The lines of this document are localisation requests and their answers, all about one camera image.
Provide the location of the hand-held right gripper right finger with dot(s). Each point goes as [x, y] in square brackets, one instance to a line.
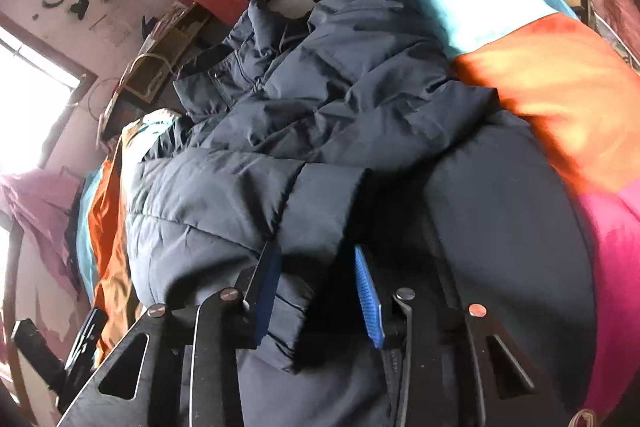
[369, 307]

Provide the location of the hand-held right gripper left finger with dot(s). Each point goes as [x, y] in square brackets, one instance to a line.
[264, 294]

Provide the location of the dark navy puffer jacket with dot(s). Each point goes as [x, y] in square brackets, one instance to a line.
[325, 107]

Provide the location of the pink cloth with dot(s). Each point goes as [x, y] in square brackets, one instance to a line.
[35, 207]

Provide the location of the wooden shelf unit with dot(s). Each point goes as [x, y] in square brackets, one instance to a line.
[150, 77]

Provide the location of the window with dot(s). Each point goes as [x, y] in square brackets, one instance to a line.
[30, 107]

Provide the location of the blue orange pink blanket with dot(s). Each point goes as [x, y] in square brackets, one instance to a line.
[550, 97]

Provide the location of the paper sheet on wall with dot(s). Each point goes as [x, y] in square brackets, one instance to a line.
[112, 29]

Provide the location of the small black wall object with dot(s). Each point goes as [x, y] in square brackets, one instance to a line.
[80, 6]

